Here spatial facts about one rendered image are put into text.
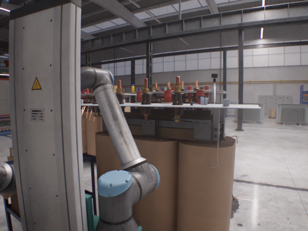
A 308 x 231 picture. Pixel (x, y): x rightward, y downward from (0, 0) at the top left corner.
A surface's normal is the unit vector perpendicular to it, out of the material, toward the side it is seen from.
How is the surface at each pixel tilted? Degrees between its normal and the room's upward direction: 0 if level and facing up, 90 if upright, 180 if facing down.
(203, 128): 90
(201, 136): 90
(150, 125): 90
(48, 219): 90
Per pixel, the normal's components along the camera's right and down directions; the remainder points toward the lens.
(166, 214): 0.33, 0.07
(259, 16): -0.48, 0.07
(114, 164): -0.15, 0.07
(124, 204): 0.60, 0.06
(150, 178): 0.73, -0.44
